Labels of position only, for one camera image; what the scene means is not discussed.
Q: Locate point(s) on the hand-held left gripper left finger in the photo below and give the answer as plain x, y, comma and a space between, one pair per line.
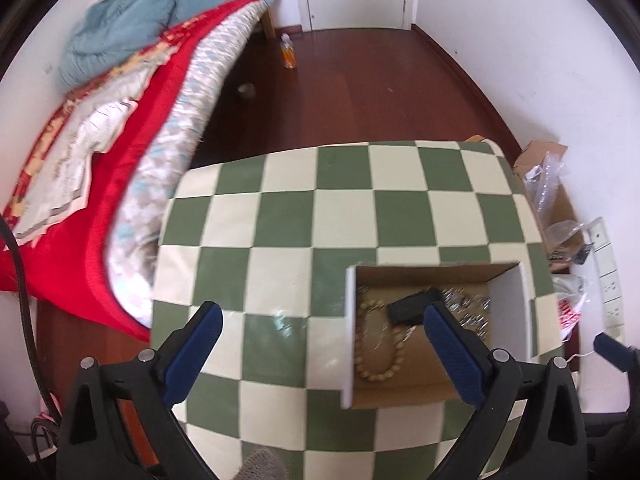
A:
192, 355

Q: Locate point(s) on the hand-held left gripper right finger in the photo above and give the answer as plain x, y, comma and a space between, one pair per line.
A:
452, 355

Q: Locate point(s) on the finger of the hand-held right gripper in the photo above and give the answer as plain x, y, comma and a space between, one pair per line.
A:
617, 352

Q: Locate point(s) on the black wristband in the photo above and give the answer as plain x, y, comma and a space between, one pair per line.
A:
407, 307

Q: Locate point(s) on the white cardboard box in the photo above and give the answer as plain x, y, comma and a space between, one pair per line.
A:
510, 310

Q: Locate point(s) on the white red printed plastic bag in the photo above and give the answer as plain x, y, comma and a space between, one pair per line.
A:
570, 305

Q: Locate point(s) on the white power strip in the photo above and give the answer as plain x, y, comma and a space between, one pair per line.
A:
607, 270

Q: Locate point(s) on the red printed blanket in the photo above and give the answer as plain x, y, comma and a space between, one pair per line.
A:
105, 270

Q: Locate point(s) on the green checkered tablecloth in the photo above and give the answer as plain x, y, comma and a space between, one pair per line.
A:
280, 220

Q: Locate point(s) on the brown cardboard box with plastic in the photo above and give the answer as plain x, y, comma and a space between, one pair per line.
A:
550, 185

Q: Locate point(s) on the pale patterned mattress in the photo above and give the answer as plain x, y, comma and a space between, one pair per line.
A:
160, 160

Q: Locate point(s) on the small dark floor item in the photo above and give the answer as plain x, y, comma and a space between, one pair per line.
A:
246, 91

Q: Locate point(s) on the orange liquid bottle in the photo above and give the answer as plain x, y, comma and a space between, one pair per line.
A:
289, 55

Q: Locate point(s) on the blue quilt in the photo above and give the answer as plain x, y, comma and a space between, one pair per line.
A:
130, 25

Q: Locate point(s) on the wooden bed frame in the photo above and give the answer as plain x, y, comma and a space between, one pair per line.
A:
270, 22

